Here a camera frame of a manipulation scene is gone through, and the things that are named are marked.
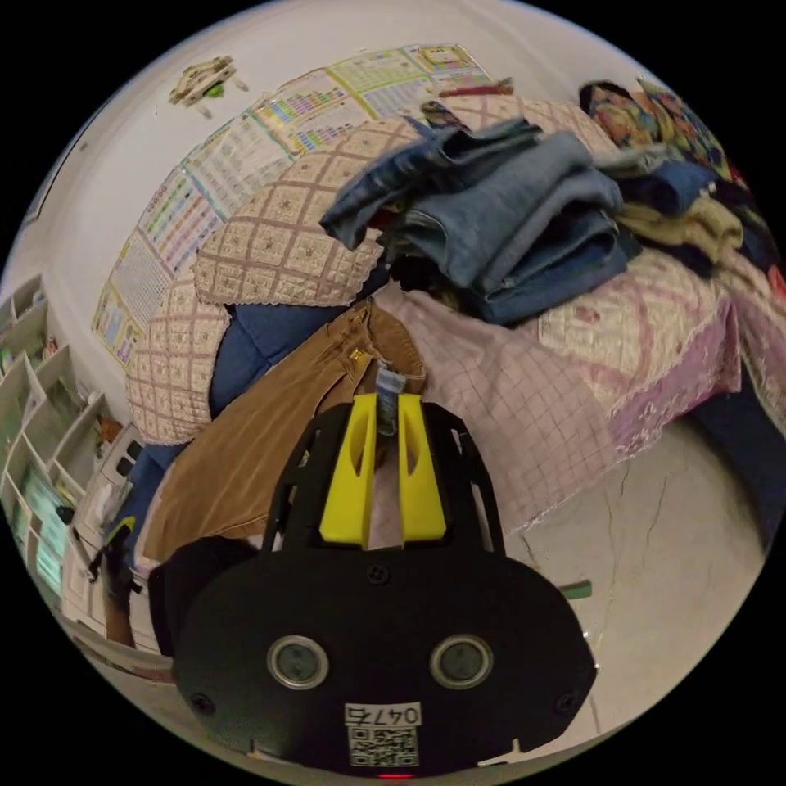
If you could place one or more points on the bed with checked quilt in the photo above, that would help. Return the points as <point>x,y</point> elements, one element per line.
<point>522,417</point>

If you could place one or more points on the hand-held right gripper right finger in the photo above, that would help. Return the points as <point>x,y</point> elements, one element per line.
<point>424,503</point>

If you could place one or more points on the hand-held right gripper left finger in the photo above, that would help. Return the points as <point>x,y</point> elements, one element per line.
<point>344,503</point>

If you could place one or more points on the ceiling fan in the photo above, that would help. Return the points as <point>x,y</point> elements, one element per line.
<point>204,81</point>

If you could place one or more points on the white shelf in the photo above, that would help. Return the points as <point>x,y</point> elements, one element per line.
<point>37,430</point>

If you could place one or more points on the brown pants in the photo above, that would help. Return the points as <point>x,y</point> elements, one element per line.
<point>245,442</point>

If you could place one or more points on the person's left hand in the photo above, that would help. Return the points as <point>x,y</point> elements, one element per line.
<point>120,617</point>

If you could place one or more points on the pile of clothes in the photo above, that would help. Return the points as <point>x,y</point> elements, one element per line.
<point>528,209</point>

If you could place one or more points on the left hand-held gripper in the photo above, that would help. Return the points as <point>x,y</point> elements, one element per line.
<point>118,568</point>

